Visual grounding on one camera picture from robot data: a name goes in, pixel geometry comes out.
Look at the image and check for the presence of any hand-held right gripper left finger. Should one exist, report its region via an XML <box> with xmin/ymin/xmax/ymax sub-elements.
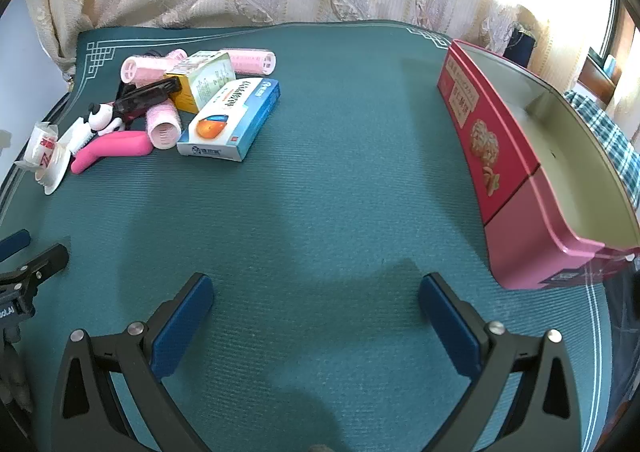
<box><xmin>50</xmin><ymin>273</ymin><xmax>215</xmax><ymax>452</ymax></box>

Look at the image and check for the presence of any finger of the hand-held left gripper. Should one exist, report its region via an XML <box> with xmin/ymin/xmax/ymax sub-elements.
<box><xmin>0</xmin><ymin>244</ymin><xmax>69</xmax><ymax>293</ymax></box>
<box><xmin>0</xmin><ymin>230</ymin><xmax>32</xmax><ymax>263</ymax></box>

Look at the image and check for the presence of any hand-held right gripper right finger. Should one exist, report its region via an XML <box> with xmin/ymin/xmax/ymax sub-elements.
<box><xmin>419</xmin><ymin>273</ymin><xmax>583</xmax><ymax>452</ymax></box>

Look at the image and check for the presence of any pink foam curler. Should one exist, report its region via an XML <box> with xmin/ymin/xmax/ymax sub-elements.
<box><xmin>70</xmin><ymin>130</ymin><xmax>154</xmax><ymax>175</ymax></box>

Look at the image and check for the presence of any red tin box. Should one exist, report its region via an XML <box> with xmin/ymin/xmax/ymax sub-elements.
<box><xmin>437</xmin><ymin>39</ymin><xmax>640</xmax><ymax>291</ymax></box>

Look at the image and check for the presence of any black hair clip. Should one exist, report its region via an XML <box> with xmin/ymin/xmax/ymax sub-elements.
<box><xmin>114</xmin><ymin>76</ymin><xmax>184</xmax><ymax>125</ymax></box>

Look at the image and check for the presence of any blue white medicine box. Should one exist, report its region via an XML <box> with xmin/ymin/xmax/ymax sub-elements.
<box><xmin>176</xmin><ymin>76</ymin><xmax>281</xmax><ymax>163</ymax></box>

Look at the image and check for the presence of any large pink hair roller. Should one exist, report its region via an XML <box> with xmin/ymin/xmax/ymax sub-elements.
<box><xmin>229</xmin><ymin>50</ymin><xmax>277</xmax><ymax>77</ymax></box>

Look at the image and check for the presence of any person's left hand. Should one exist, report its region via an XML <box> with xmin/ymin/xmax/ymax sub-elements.
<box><xmin>0</xmin><ymin>324</ymin><xmax>31</xmax><ymax>413</ymax></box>

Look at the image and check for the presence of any green desk mat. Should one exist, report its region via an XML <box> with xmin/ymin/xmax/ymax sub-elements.
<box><xmin>0</xmin><ymin>20</ymin><xmax>631</xmax><ymax>452</ymax></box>

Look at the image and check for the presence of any folded plaid cloth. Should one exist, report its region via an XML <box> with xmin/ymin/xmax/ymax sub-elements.
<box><xmin>562</xmin><ymin>88</ymin><xmax>640</xmax><ymax>213</ymax></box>

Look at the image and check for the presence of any dark blue thread spool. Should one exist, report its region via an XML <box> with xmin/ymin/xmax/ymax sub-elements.
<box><xmin>502</xmin><ymin>26</ymin><xmax>537</xmax><ymax>68</ymax></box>

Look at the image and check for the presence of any wooden window frame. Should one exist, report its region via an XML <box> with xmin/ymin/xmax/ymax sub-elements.
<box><xmin>585</xmin><ymin>0</ymin><xmax>640</xmax><ymax>107</ymax></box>

